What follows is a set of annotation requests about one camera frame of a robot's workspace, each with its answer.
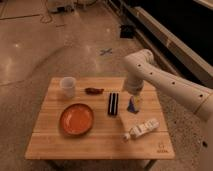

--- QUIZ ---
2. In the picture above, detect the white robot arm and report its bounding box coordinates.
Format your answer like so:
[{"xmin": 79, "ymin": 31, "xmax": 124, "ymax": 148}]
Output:
[{"xmin": 123, "ymin": 49, "xmax": 213, "ymax": 122}]

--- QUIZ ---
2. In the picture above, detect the blue sponge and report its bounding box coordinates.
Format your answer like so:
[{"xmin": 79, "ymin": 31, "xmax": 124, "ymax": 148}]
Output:
[{"xmin": 127, "ymin": 100, "xmax": 141, "ymax": 113}]

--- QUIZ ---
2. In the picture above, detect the black striped rectangular block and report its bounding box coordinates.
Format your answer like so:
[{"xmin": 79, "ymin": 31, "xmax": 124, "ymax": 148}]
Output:
[{"xmin": 108, "ymin": 93, "xmax": 119, "ymax": 116}]

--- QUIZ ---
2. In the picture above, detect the white bottle lying down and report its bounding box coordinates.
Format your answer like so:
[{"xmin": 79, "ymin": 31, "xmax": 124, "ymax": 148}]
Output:
[{"xmin": 123, "ymin": 118, "xmax": 160, "ymax": 141}]

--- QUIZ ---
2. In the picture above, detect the wooden folding table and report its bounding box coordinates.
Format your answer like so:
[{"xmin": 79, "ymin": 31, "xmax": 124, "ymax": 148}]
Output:
[{"xmin": 25, "ymin": 77, "xmax": 175, "ymax": 160}]

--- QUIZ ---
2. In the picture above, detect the brown sausage-shaped object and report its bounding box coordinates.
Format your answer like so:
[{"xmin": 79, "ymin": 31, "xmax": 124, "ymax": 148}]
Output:
[{"xmin": 85, "ymin": 87, "xmax": 104, "ymax": 95}]

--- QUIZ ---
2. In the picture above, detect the orange round plate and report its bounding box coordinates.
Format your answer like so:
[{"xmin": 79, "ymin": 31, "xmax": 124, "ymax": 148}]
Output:
[{"xmin": 59, "ymin": 103, "xmax": 94, "ymax": 136}]

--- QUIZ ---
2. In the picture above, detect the black box on floor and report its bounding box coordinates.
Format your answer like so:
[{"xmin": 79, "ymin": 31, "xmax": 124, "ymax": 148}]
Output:
[{"xmin": 120, "ymin": 25, "xmax": 134, "ymax": 38}]

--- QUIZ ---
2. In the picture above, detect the translucent plastic cup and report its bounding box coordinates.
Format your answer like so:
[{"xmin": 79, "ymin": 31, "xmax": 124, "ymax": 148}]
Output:
[{"xmin": 59, "ymin": 77, "xmax": 76, "ymax": 98}]

